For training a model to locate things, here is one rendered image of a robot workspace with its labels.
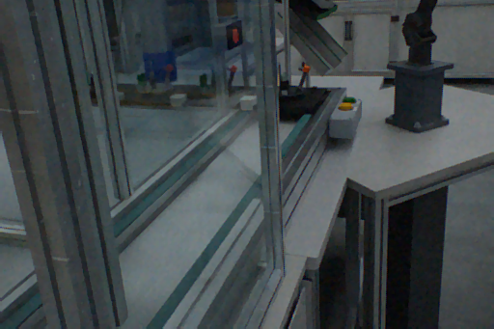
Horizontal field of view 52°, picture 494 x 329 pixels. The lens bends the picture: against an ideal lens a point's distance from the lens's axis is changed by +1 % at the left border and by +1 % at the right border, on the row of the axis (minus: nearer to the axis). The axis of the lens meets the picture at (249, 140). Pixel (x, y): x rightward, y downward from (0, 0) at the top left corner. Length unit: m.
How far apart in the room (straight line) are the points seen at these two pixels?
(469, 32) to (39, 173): 5.44
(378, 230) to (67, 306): 1.06
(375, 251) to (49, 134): 1.14
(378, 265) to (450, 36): 4.41
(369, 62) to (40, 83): 5.42
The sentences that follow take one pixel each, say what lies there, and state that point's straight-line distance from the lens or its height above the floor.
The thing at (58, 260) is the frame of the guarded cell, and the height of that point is 1.23.
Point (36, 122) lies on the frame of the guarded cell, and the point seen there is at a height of 1.33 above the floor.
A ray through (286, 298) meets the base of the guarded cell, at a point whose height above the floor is 0.86.
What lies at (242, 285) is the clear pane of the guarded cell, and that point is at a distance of 0.78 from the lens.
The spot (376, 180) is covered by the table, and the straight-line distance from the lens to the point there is 1.34.
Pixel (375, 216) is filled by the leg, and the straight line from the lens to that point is 1.34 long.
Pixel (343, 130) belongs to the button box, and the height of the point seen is 0.92.
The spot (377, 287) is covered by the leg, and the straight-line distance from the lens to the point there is 1.47.
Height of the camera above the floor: 1.42
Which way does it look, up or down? 20 degrees down
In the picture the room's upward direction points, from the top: 4 degrees counter-clockwise
